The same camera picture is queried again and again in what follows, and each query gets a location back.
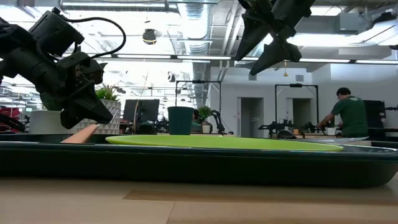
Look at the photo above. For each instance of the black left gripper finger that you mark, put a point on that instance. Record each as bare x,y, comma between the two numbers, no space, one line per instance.
94,73
84,113

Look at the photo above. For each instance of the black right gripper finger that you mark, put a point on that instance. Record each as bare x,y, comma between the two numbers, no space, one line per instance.
253,34
276,54

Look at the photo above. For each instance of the dark green cup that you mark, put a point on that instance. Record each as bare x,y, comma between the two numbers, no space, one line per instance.
180,121

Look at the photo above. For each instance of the lime green round plate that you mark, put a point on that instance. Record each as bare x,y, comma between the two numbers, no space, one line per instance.
217,143

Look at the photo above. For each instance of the black background robot arm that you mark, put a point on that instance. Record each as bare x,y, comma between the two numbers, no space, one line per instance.
217,121

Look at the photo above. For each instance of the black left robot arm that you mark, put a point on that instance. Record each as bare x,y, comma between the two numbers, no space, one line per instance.
53,34

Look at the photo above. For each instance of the small white cup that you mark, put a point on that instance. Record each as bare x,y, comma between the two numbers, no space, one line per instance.
331,131

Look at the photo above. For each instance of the dark green plastic tray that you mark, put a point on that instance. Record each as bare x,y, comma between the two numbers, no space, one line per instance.
199,168

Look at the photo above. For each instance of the yellow hanging pendant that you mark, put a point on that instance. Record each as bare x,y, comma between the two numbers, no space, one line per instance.
285,74

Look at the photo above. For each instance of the succulent in triangle-patterned pot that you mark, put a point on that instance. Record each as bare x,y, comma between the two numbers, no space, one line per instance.
110,124

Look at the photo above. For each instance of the snake plant in white pot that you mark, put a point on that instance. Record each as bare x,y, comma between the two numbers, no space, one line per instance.
46,123

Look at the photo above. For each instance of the red background object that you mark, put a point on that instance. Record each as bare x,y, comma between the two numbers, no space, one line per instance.
9,111

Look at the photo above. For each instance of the ceiling light strip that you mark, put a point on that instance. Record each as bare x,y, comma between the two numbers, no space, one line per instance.
202,57
376,62

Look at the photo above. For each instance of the black background computer monitor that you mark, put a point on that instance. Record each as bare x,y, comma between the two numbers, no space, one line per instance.
149,110

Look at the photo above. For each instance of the black ceiling dome device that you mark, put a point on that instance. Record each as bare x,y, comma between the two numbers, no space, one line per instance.
149,36

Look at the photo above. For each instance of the black background robot arms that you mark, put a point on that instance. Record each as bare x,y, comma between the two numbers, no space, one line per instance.
273,127

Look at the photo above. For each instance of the grey rounded object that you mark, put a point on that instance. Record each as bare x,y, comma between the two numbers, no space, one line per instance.
286,134

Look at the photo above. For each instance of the standing person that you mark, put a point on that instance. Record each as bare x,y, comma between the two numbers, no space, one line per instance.
353,115

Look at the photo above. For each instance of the small plant in white pot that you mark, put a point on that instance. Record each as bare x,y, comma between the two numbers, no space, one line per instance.
206,128

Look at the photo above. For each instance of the seated person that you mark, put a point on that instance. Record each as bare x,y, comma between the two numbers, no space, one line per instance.
196,124

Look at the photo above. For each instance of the black monitor beside person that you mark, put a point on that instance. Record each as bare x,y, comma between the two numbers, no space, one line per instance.
374,113

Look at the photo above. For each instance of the grey wall vent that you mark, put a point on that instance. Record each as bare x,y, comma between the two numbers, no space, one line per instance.
299,77

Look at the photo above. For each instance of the black gantry frame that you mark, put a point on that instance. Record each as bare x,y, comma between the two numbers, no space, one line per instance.
295,85
199,81

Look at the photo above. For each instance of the silver ceiling air duct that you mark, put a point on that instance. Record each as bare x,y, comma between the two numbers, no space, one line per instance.
196,28

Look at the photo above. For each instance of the black aluminium table frame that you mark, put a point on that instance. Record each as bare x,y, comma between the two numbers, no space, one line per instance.
31,137

